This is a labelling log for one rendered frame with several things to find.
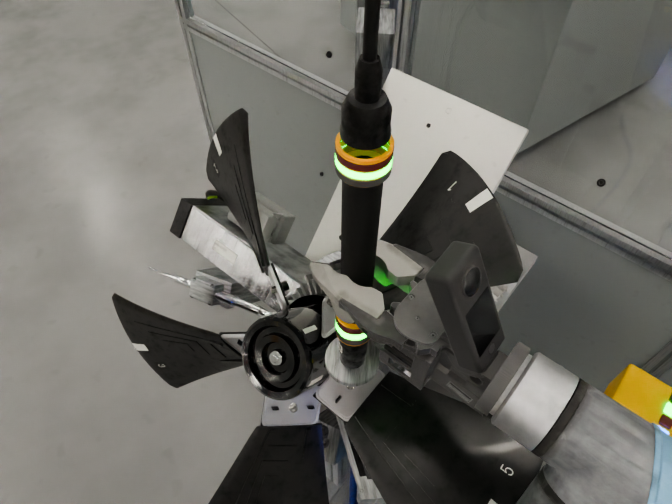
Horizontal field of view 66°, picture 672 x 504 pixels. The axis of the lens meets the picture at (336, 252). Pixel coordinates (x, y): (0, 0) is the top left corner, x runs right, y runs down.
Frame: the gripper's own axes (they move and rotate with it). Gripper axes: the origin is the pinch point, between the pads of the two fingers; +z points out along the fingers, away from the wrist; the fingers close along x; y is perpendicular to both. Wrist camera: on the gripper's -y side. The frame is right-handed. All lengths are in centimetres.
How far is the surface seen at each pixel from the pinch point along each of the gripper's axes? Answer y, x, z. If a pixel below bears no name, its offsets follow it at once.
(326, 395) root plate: 28.4, -3.6, -1.5
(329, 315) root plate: 22.3, 3.8, 4.1
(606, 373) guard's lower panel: 93, 70, -40
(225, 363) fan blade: 40.3, -6.9, 18.3
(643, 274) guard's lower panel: 53, 70, -31
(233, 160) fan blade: 11.1, 9.6, 27.5
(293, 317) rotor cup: 21.2, -0.2, 7.3
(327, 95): 49, 70, 61
